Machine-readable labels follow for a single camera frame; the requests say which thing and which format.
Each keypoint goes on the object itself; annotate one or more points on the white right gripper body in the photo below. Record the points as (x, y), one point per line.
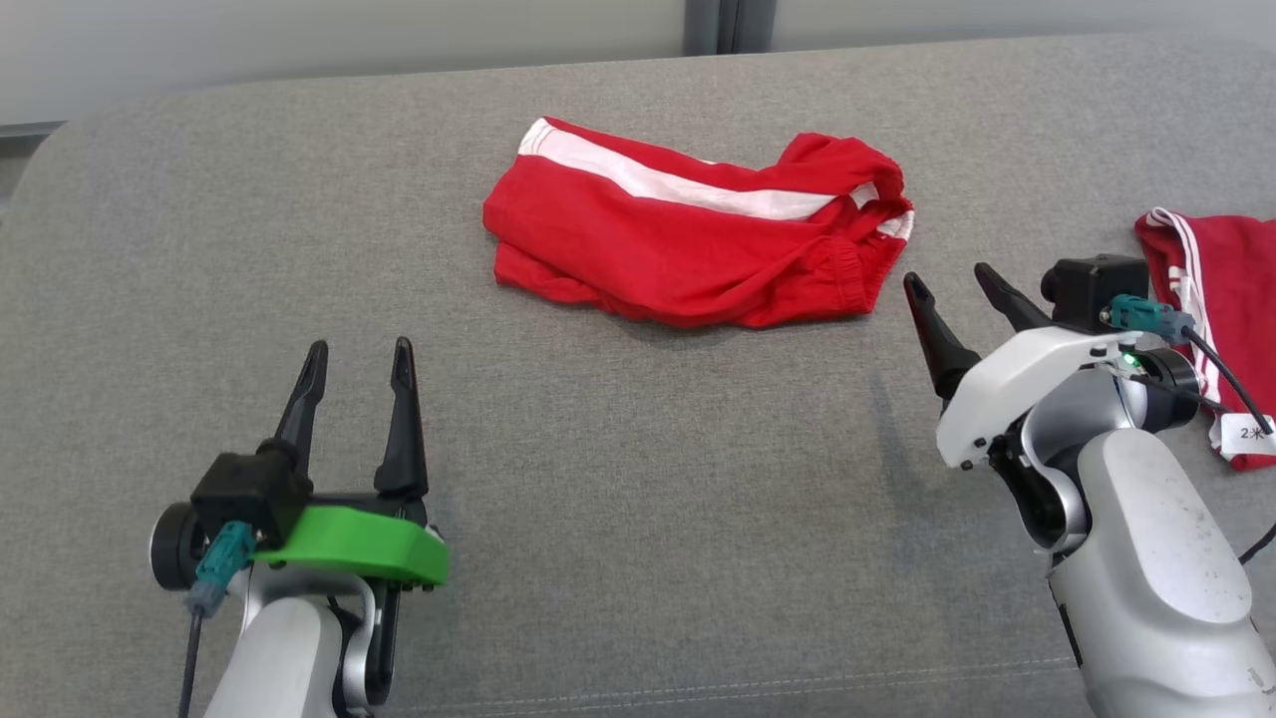
(1007, 384)

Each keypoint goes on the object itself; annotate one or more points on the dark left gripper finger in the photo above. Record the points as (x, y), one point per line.
(302, 414)
(404, 429)

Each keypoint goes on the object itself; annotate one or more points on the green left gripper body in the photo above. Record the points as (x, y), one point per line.
(369, 543)

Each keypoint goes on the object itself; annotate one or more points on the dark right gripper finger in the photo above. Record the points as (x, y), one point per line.
(1009, 299)
(942, 339)

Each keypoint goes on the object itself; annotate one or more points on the red Bulls jersey white sleeves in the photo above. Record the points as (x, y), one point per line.
(1241, 289)

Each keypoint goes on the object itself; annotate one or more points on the red shorts white stripe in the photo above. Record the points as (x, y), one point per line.
(678, 249)

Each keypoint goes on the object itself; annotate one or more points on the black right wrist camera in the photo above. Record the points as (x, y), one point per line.
(1092, 289)

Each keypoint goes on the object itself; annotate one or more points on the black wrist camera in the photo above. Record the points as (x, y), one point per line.
(244, 489)
(1092, 289)

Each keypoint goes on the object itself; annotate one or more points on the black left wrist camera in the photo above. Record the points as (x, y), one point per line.
(244, 489)

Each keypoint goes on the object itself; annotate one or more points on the grey vertical partition post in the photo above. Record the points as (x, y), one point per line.
(728, 25)

